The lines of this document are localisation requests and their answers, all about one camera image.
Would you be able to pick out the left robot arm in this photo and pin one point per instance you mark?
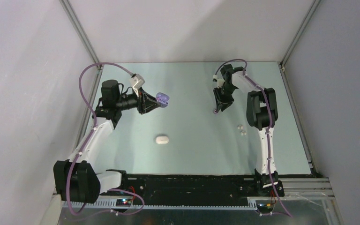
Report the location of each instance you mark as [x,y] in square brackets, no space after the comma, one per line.
[75,178]

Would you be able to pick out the white earbud charging case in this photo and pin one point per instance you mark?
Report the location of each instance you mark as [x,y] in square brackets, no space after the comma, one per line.
[162,139]

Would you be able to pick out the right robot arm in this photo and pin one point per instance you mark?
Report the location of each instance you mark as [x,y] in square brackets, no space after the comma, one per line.
[261,114]

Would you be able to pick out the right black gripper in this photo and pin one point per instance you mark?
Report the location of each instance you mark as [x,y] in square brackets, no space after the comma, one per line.
[221,101]

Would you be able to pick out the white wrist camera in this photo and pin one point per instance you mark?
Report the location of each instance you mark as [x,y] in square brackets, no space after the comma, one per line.
[220,82]
[136,81]

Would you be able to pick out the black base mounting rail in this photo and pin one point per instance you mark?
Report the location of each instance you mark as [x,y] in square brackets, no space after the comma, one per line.
[196,190]

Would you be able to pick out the aluminium frame post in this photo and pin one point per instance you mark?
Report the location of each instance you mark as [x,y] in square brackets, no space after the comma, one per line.
[70,12]
[300,31]

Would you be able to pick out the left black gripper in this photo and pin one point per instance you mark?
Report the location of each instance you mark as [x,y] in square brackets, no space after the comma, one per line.
[146,103]

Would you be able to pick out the controller board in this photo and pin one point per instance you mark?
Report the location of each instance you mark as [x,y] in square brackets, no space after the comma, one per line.
[265,209]
[124,202]

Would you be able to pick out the purple earbud charging case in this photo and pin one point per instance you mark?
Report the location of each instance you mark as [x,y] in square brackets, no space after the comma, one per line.
[162,99]

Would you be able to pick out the right aluminium frame post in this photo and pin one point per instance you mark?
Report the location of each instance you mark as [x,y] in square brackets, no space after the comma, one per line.
[300,31]

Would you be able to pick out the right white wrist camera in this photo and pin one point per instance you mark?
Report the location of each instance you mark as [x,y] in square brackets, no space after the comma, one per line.
[220,82]

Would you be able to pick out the left aluminium frame post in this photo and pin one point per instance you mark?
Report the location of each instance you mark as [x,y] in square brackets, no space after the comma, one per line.
[70,12]

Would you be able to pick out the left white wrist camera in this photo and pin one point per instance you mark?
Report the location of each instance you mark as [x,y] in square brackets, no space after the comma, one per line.
[136,81]

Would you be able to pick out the right controller board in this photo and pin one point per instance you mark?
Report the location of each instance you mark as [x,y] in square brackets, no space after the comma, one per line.
[265,209]

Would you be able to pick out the left controller board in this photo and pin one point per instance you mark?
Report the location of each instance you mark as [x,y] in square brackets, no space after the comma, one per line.
[124,202]

